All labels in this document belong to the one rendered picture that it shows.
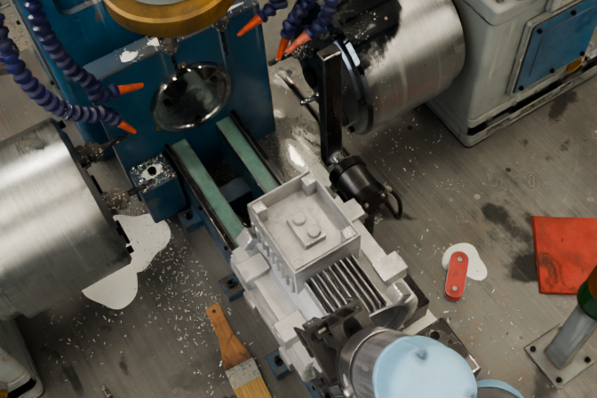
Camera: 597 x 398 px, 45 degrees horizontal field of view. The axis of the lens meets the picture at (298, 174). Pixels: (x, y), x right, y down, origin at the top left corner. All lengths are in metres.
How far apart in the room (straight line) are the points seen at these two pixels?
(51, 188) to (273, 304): 0.33
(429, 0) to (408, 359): 0.71
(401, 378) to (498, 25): 0.73
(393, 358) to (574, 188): 0.89
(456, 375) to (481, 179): 0.84
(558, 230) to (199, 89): 0.67
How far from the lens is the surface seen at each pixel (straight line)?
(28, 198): 1.03
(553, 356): 1.25
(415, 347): 0.59
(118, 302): 1.32
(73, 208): 1.02
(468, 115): 1.37
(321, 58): 0.96
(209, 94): 1.25
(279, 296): 0.98
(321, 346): 0.78
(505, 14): 1.18
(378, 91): 1.13
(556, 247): 1.35
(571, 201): 1.42
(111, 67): 1.14
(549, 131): 1.49
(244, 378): 1.22
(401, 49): 1.14
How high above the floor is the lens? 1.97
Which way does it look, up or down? 57 degrees down
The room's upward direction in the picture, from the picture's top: 5 degrees counter-clockwise
